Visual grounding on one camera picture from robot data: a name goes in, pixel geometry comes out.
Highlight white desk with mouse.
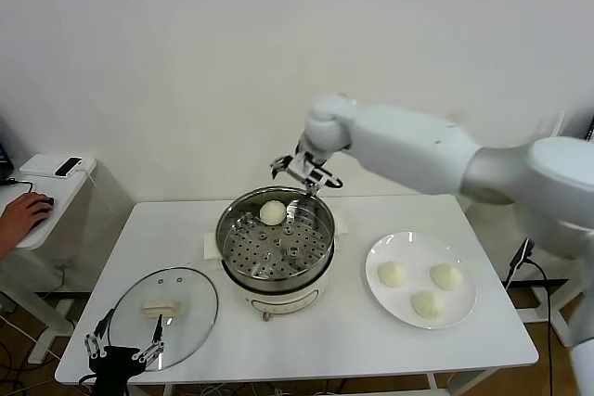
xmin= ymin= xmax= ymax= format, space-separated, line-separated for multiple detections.
xmin=0 ymin=153 xmax=136 ymax=364

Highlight black power cable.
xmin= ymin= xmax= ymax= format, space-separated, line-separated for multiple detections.
xmin=503 ymin=236 xmax=558 ymax=396

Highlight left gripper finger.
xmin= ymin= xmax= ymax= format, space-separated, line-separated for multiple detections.
xmin=83 ymin=307 xmax=116 ymax=360
xmin=133 ymin=313 xmax=167 ymax=364

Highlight white steamed baozi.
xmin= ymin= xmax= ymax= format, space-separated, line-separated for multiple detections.
xmin=377 ymin=260 xmax=408 ymax=288
xmin=258 ymin=199 xmax=287 ymax=226
xmin=430 ymin=263 xmax=464 ymax=292
xmin=410 ymin=290 xmax=446 ymax=321

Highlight cream electric cooker base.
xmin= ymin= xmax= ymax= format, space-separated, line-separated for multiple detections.
xmin=203 ymin=251 xmax=336 ymax=323

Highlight person's bare hand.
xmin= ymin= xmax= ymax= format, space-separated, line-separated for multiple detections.
xmin=2 ymin=192 xmax=55 ymax=249

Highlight stainless steel steamer basket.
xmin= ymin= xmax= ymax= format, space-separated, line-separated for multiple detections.
xmin=202 ymin=185 xmax=349 ymax=281

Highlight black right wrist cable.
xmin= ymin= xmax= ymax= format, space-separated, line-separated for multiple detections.
xmin=319 ymin=168 xmax=345 ymax=189

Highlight round white plate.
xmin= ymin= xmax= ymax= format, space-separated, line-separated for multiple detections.
xmin=364 ymin=230 xmax=478 ymax=330

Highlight dark laptop lit screen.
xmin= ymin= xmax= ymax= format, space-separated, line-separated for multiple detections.
xmin=0 ymin=115 xmax=16 ymax=184

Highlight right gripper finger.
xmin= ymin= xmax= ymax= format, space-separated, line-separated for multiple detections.
xmin=303 ymin=175 xmax=329 ymax=198
xmin=270 ymin=156 xmax=293 ymax=178

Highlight glass lid cream handle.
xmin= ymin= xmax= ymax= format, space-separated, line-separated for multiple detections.
xmin=107 ymin=266 xmax=219 ymax=372

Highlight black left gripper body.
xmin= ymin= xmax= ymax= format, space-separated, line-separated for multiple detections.
xmin=90 ymin=346 xmax=144 ymax=396

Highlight black and white phone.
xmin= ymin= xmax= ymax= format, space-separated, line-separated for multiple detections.
xmin=54 ymin=157 xmax=84 ymax=178

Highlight person's bare forearm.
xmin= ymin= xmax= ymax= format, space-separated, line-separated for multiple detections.
xmin=0 ymin=217 xmax=18 ymax=261

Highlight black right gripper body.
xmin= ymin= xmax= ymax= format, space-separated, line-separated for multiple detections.
xmin=290 ymin=147 xmax=329 ymax=183

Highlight black mouse cable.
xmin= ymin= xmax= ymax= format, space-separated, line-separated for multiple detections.
xmin=0 ymin=176 xmax=36 ymax=196

